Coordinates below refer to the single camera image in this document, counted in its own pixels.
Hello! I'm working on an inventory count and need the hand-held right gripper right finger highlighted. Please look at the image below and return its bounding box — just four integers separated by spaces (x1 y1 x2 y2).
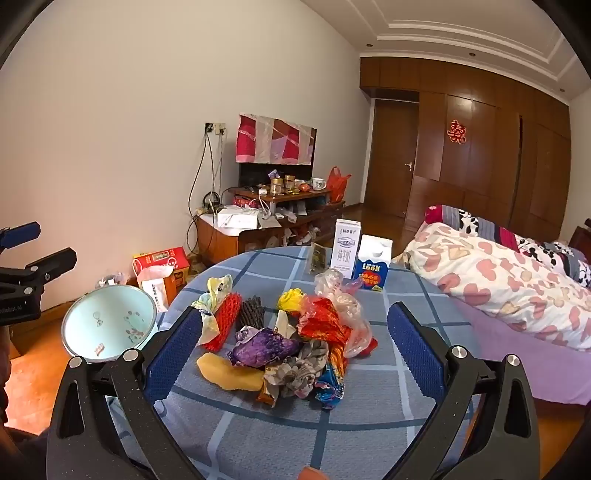
387 301 541 480

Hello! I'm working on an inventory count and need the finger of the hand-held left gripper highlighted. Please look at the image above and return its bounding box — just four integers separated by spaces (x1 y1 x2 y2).
0 247 77 298
0 222 41 252

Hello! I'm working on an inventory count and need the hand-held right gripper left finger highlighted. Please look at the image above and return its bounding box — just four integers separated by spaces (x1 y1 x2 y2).
46 305 218 480

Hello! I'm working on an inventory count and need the clear bag with red print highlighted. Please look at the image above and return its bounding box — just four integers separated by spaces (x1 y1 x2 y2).
339 295 379 360

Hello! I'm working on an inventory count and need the yellow sponge piece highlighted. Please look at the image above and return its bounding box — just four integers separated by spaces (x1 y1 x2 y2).
196 353 265 393

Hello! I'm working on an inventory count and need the red foam net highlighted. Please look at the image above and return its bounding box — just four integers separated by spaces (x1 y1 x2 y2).
202 292 242 352

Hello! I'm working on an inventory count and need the light blue enamel basin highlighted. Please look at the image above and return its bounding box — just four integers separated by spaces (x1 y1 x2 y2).
61 285 158 362

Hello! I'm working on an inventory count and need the white yellow plastic wrapper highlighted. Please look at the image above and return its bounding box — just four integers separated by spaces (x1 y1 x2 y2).
191 274 234 347

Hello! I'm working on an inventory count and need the black foam net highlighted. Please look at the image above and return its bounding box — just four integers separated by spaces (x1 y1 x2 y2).
236 295 266 334

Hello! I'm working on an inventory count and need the purple wrapper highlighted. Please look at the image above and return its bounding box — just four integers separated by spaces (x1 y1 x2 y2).
227 325 301 370

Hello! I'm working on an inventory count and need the blue candy wrapper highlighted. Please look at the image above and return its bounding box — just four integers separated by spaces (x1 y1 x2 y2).
315 362 347 411

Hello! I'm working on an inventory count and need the red gold plastic wrapper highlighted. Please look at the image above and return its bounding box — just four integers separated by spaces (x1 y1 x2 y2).
295 298 352 367

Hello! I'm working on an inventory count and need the orange snack wrapper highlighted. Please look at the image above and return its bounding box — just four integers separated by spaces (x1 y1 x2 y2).
256 383 282 408

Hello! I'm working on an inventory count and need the pink clear plastic bag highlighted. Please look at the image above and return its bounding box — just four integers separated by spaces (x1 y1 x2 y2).
314 270 365 319

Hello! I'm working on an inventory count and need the white paper wrapper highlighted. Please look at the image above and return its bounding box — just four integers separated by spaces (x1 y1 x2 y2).
272 310 301 344

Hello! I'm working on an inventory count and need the grey patterned wrapper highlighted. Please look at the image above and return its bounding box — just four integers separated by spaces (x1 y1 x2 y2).
263 339 329 400

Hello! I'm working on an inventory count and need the person's left forearm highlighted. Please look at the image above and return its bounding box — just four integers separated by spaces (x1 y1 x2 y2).
0 330 14 428

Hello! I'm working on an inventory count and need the white paper bag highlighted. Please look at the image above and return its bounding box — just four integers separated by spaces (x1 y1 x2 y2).
137 265 175 311

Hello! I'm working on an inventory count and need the blue plaid tablecloth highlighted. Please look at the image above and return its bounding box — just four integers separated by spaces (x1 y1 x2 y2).
106 246 485 480

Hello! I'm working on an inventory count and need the red yellow gift box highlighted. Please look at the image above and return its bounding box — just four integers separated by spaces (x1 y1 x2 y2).
133 247 191 301

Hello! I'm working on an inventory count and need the blue white milk carton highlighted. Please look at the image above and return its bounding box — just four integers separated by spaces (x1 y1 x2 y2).
351 234 393 292

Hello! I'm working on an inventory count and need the purple bed sheet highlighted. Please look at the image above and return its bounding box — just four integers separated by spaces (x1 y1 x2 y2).
450 295 591 407

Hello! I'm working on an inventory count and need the heart print quilt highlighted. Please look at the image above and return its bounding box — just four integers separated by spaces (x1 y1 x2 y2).
392 223 591 352

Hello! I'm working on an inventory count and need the wooden television cabinet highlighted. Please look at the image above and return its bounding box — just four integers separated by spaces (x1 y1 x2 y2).
194 187 347 257

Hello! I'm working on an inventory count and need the tall white milk carton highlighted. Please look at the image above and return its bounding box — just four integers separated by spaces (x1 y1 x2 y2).
329 219 362 280

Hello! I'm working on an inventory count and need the cow print blanket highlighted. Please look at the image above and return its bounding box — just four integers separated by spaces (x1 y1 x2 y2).
425 204 591 289

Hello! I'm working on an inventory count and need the white flat box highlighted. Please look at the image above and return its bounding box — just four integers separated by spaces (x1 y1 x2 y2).
217 209 260 229

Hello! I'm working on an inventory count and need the orange plastic bag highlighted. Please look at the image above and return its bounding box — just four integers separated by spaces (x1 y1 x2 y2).
327 166 352 203

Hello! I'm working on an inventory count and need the wooden door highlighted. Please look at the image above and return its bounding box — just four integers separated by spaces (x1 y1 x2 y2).
369 99 419 219

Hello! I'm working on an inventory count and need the black television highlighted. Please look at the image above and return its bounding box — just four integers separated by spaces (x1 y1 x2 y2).
239 127 318 190

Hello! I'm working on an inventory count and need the wooden wardrobe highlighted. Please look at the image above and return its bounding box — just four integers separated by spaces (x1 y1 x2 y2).
360 58 573 241

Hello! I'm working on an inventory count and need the red pink cloth cover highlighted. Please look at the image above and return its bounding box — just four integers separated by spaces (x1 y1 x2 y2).
235 113 317 165

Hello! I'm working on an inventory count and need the black power cable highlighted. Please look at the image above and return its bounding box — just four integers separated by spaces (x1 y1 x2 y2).
187 131 222 217

